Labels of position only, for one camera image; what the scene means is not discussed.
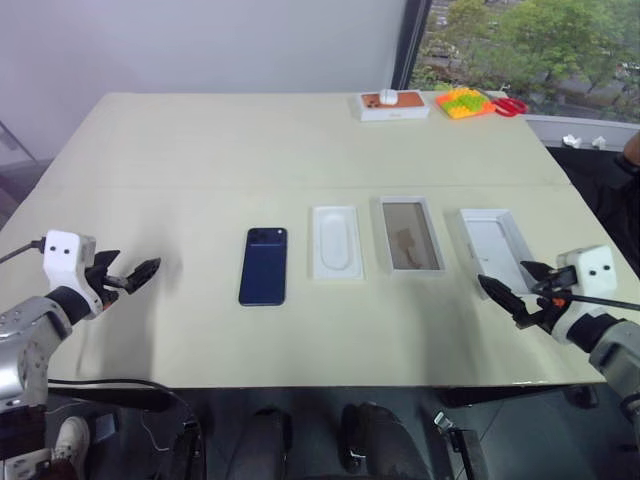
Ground grey ledge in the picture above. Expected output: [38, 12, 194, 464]
[523, 113, 640, 149]

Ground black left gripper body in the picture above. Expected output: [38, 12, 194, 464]
[83, 264, 132, 309]

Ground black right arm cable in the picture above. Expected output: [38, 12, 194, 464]
[564, 292, 640, 312]

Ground black cable under table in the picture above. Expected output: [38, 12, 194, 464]
[47, 378, 202, 454]

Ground red scissors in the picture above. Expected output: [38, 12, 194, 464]
[490, 97, 530, 119]

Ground white phone box lid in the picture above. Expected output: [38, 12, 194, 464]
[458, 207, 539, 301]

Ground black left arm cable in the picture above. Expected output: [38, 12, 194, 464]
[0, 239, 47, 265]

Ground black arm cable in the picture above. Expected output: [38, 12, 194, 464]
[564, 292, 640, 312]
[0, 239, 47, 265]

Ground person's black clothing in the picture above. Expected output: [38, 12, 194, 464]
[547, 144, 640, 256]

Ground white shoe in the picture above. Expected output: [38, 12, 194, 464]
[51, 415, 92, 474]

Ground dark rounded shape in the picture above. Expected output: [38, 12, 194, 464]
[339, 401, 432, 480]

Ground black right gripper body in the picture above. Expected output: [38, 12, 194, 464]
[522, 267, 576, 334]

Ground phone box with orange print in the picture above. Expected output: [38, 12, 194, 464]
[355, 90, 431, 123]

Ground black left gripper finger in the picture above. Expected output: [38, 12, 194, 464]
[123, 257, 163, 295]
[92, 249, 122, 275]

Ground white moulded box insert tray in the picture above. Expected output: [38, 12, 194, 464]
[312, 204, 366, 281]

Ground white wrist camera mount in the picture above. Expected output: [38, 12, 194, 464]
[42, 229, 114, 321]
[549, 244, 620, 345]

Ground white phone box base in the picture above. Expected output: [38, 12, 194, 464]
[368, 195, 447, 277]

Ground black strap with metal buckle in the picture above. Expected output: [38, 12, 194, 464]
[431, 409, 487, 480]

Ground dark blue smartphone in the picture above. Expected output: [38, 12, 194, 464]
[237, 227, 290, 307]

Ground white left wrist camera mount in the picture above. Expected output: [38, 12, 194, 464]
[42, 229, 114, 321]

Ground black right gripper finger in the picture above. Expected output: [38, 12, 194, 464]
[477, 273, 532, 331]
[519, 259, 559, 289]

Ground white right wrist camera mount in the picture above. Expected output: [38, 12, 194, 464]
[549, 244, 620, 345]

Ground black window frame post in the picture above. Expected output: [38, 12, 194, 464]
[391, 0, 434, 92]

